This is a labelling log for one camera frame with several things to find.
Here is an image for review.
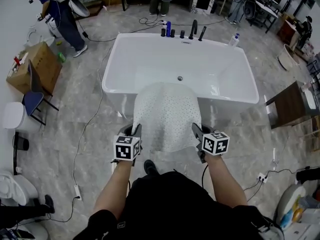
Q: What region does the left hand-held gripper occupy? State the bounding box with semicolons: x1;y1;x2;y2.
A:
114;123;143;167

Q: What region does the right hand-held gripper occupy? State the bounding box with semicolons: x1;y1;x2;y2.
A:
191;122;230;164

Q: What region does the white dotted bath mat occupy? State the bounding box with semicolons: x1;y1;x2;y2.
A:
132;81;203;153

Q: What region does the white bathtub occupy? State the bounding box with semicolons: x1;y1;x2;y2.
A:
100;32;260;118

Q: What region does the person's left forearm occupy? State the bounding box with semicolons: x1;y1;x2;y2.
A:
93;159;131;214

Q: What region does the person's right forearm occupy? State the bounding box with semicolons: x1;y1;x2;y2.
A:
205;154;249;209

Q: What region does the black bathtub faucet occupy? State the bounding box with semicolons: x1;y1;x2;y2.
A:
188;19;199;41

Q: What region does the person's left black shoe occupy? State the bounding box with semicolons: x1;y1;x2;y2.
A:
143;159;160;177

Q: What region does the person's black shirt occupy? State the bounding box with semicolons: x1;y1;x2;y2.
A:
71;170;285;240

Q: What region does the wooden table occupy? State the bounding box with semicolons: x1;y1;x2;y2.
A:
264;79;314;131

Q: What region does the white pump bottle blue top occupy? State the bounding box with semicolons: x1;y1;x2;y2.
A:
228;32;241;48

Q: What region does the black hand shower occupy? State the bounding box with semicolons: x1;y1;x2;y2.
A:
197;25;208;43

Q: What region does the black chair blue seat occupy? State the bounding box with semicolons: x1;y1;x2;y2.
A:
21;58;60;127

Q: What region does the closed cardboard box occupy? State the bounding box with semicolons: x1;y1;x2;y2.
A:
5;41;64;95

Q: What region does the white round bucket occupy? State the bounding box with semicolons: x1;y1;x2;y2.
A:
278;43;303;72

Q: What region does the white toilet closed lid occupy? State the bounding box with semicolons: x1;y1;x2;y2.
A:
2;101;43;135

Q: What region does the wooden step platform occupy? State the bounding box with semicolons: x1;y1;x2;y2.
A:
74;0;104;19

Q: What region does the white toilet open lid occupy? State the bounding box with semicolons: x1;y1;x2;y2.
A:
0;168;39;208

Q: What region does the white ceramic toilet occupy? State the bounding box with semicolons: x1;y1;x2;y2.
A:
26;24;56;48

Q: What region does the white table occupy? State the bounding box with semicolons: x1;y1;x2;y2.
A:
254;0;280;34

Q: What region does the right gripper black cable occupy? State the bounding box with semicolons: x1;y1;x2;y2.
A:
201;163;210;187

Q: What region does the black plug cable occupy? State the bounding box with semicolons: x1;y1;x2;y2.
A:
46;195;82;223

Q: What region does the black floor cable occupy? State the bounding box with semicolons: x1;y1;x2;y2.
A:
82;17;166;43

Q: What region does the black wire waste basket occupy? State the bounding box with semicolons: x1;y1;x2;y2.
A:
16;137;31;152

